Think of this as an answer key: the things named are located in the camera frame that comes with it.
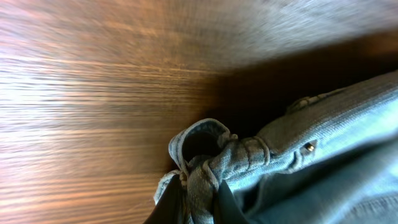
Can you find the light blue denim shorts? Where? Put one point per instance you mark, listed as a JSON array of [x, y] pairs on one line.
[[332, 158]]

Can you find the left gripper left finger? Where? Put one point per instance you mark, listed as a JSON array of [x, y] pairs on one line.
[[169, 209]]

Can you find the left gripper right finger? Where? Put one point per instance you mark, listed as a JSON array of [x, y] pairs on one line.
[[226, 210]]

